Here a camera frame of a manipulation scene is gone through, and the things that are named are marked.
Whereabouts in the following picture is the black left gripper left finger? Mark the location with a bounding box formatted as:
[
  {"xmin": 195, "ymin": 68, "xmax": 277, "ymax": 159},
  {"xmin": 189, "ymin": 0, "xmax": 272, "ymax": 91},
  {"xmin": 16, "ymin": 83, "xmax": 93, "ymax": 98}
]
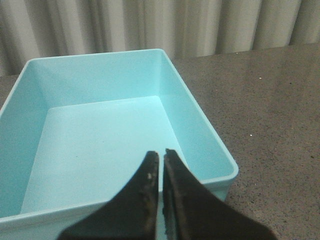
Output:
[{"xmin": 58, "ymin": 151, "xmax": 159, "ymax": 240}]

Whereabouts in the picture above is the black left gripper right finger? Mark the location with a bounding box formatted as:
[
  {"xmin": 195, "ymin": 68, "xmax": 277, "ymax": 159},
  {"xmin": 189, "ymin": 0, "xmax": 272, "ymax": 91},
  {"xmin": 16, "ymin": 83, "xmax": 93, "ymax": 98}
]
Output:
[{"xmin": 162, "ymin": 149, "xmax": 276, "ymax": 240}]

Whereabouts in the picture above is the light blue plastic box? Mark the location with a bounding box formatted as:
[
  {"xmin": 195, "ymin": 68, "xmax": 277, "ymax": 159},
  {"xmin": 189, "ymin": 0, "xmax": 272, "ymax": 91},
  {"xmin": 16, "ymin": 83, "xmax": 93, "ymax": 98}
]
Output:
[{"xmin": 0, "ymin": 49, "xmax": 239, "ymax": 240}]

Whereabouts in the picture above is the white pleated curtain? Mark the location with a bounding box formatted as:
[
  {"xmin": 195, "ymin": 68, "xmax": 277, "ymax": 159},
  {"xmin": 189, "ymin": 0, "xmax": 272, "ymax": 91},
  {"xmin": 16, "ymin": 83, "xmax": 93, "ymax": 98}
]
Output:
[{"xmin": 0, "ymin": 0, "xmax": 320, "ymax": 76}]

